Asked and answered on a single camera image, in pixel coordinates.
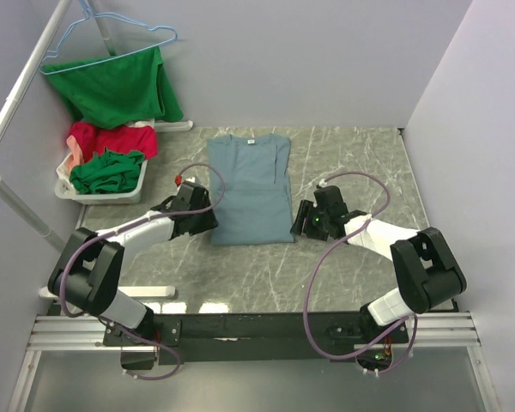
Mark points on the pink garment in basket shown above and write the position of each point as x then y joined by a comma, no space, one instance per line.
76,157

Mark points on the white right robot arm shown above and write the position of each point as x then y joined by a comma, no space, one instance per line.
426,270

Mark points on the crumpled green t shirt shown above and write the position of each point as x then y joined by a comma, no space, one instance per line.
108,173

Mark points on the white clothes rack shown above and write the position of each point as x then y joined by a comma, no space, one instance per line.
30,149

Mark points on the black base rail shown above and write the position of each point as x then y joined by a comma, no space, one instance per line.
250,336

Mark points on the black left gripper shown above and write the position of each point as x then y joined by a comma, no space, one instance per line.
209,222

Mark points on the hanging green t shirt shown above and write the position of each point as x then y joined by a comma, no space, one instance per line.
109,92

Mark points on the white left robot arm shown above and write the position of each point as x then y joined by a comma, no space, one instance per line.
88,270

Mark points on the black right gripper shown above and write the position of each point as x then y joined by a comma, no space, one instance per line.
306,209

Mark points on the red t shirt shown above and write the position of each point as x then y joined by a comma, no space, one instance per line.
122,139

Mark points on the white plastic laundry basket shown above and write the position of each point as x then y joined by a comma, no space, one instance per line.
65,191

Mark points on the grey-blue polo shirt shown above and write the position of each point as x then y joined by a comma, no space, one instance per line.
255,193

